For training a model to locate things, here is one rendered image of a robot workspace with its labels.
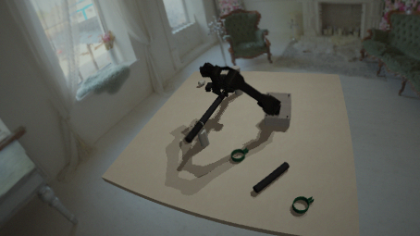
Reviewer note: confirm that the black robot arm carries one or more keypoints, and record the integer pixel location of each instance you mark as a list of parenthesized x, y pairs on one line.
[(270, 104)]

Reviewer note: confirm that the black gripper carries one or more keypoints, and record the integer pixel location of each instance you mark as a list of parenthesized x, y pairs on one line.
[(217, 86)]

